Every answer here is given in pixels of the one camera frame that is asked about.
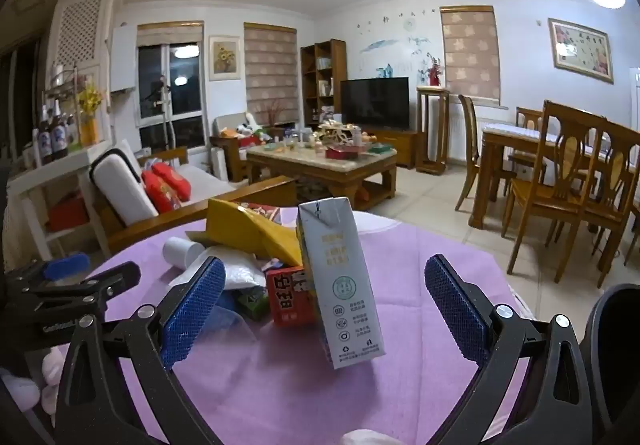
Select small red drink carton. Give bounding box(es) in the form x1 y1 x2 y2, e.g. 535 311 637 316
265 266 321 327

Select green packet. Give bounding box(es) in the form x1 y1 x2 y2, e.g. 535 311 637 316
235 286 271 322

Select metal wire rack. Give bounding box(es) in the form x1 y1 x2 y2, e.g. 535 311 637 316
45 65 83 98

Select white wall radiator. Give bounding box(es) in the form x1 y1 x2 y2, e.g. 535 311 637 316
447 102 511 160

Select framed sunflower painting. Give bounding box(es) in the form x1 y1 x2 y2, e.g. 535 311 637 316
208 35 242 81

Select wooden coffee table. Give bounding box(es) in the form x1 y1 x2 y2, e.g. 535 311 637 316
246 142 398 212

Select dark window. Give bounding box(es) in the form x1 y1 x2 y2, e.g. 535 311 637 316
137 42 206 150

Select wooden bookshelf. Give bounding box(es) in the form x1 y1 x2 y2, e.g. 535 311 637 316
300 39 348 126

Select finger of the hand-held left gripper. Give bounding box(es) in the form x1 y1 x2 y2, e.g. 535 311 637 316
5 252 92 295
20 261 142 321

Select wide beige roller blind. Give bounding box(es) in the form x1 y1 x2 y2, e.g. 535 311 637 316
244 22 299 113

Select wooden dining table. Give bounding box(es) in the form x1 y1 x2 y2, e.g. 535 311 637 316
472 122 616 231

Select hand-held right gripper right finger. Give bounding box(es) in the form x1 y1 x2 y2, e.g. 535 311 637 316
424 253 608 445

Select wooden armchair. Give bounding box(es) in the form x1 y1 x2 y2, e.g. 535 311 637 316
210 112 271 178

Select white plastic cup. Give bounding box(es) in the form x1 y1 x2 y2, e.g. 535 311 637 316
162 236 206 271

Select black trash bin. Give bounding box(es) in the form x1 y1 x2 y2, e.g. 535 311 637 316
580 284 640 431

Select red printed cardboard box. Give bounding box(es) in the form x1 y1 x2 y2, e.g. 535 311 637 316
235 202 281 228

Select black flat television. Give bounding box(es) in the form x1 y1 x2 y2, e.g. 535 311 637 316
340 77 410 130

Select white shelf unit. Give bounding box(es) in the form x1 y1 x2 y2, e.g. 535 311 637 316
7 140 113 261

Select wooden television stand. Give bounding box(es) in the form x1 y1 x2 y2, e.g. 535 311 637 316
370 127 418 168

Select white plush dog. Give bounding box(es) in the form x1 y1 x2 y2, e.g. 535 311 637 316
220 112 273 146

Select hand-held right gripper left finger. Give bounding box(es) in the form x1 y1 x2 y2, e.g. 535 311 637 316
54 256 228 445

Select narrow beige roller blind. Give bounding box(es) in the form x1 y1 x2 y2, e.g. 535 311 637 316
440 6 502 103

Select framed floral picture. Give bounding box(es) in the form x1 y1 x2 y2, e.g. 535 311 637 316
547 18 615 84

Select yellow flowers in vase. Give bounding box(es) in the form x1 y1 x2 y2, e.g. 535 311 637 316
77 80 103 148

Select grey milk carton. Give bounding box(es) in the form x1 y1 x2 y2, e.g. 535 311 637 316
296 197 387 370

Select beer bottle blue label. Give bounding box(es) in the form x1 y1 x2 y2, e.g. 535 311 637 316
37 105 56 164
50 97 69 160

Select red embroidered cushion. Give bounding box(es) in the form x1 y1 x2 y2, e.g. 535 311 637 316
142 170 176 214
152 162 192 200

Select tall wooden plant stand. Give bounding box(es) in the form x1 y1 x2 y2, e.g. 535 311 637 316
416 86 451 176

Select wooden dining chair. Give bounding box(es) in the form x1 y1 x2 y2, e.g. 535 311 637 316
455 94 518 212
507 100 608 283
515 107 543 130
580 120 640 288

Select silver foil bag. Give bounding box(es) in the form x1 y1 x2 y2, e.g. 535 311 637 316
170 245 268 293

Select purple tablecloth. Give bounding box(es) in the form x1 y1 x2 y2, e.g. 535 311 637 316
65 207 531 445

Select wooden sofa white cushions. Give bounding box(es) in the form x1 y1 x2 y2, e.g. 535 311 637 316
80 140 298 256

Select ornate fruit basket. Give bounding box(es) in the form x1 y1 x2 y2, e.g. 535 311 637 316
320 121 361 146

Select red storage box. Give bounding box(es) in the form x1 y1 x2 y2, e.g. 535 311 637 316
47 192 91 233

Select yellow snack bag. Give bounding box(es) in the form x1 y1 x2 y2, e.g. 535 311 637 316
206 198 303 268

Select white lattice cabinet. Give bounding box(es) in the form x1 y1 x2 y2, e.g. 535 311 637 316
50 0 116 90

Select small items on coffee table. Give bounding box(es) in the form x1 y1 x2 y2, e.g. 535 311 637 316
260 122 396 158

